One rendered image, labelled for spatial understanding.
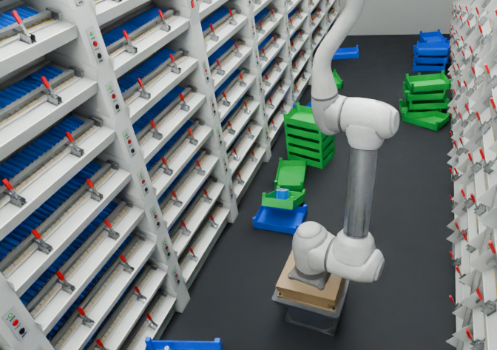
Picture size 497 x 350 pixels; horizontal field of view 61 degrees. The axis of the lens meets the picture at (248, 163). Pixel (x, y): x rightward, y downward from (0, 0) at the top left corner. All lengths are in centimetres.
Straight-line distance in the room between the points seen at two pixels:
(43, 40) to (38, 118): 23
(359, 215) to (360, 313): 68
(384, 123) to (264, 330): 119
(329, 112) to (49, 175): 99
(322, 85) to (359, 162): 32
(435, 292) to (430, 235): 40
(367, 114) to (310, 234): 58
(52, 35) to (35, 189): 47
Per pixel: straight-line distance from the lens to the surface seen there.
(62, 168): 151
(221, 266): 250
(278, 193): 278
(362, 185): 165
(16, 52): 137
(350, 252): 175
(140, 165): 180
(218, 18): 260
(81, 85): 156
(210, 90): 229
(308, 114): 316
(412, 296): 234
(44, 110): 145
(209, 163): 238
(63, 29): 149
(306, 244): 181
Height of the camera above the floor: 182
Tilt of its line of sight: 34 degrees down
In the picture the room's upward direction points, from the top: 9 degrees counter-clockwise
